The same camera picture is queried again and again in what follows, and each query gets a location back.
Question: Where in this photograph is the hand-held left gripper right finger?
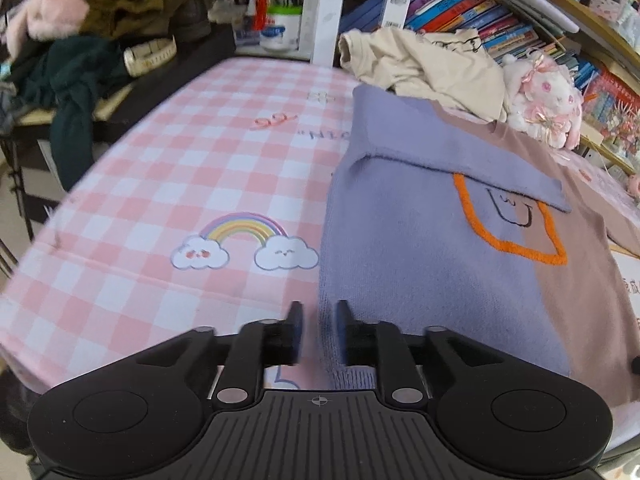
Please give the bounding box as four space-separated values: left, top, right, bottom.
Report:
334 300 506 406

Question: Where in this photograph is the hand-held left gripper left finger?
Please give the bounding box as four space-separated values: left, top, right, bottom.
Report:
134 301 306 411

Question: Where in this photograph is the white jar with green lid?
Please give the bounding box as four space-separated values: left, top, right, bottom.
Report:
259 4 304 53

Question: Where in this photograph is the cream garment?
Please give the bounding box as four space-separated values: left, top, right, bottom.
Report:
339 27 508 123

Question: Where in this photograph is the white carton box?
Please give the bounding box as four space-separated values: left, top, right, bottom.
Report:
384 0 412 29

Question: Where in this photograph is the white and pink plush bunny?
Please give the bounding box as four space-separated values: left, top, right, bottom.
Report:
500 50 584 150

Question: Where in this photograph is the dark green garment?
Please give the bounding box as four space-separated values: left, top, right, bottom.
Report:
10 37 135 192

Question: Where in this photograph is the purple and brown sweater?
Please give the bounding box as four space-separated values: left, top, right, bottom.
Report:
317 84 640 411

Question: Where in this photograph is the row of colourful books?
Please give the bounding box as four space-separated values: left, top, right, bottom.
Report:
340 0 640 161

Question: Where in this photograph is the pink fluffy garment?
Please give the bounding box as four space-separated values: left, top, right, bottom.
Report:
5 0 103 60

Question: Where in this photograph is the pink checked tablecloth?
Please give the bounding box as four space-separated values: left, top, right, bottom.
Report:
0 55 640 401

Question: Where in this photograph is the wooden shelf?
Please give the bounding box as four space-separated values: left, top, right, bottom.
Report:
475 0 640 176

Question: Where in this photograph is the white post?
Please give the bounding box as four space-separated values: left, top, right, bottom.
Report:
311 0 351 67

